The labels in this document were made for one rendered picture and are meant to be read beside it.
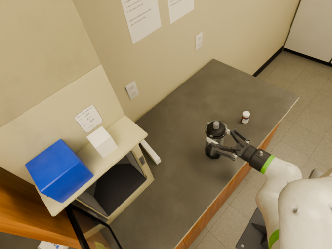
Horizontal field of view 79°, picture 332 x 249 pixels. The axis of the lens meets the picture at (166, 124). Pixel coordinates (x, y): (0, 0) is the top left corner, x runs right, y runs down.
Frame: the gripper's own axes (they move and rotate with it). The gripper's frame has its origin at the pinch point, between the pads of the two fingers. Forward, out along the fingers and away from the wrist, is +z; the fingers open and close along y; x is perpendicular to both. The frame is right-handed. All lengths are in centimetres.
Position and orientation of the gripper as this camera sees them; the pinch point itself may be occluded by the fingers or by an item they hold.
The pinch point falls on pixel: (216, 134)
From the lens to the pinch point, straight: 106.2
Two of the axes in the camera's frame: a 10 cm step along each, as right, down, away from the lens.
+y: -7.0, 6.2, -3.5
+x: 1.9, 6.4, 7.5
